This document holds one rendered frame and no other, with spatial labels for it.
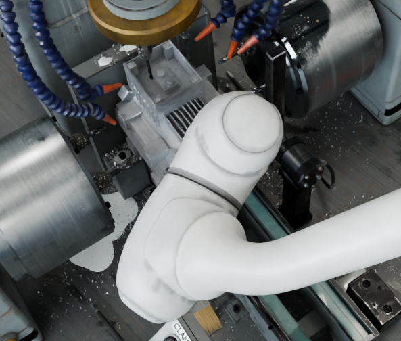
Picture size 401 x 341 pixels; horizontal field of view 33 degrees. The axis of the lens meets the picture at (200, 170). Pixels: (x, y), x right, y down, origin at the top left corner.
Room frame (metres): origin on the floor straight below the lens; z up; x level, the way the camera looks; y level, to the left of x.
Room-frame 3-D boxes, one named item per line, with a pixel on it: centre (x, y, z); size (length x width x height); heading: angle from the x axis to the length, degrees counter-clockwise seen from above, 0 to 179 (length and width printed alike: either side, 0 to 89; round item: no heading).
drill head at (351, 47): (0.91, -0.28, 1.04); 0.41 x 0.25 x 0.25; 115
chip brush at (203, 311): (0.51, 0.06, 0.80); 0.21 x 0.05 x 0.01; 20
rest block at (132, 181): (0.79, 0.15, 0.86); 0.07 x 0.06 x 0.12; 115
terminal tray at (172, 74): (0.80, 0.04, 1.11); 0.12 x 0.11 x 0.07; 24
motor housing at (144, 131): (0.76, 0.02, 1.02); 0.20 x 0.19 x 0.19; 24
